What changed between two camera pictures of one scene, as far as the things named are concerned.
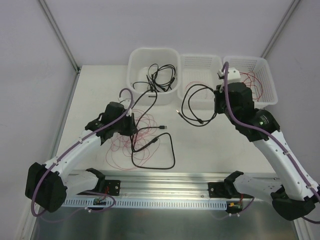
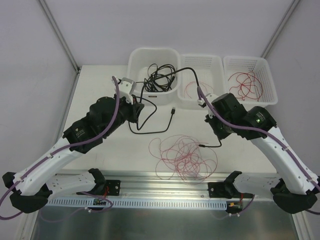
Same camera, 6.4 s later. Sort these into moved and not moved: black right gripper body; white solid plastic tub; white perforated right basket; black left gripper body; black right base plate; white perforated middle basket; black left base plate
Moved: black left gripper body; black right gripper body
Not moved: white perforated middle basket; black right base plate; black left base plate; white perforated right basket; white solid plastic tub
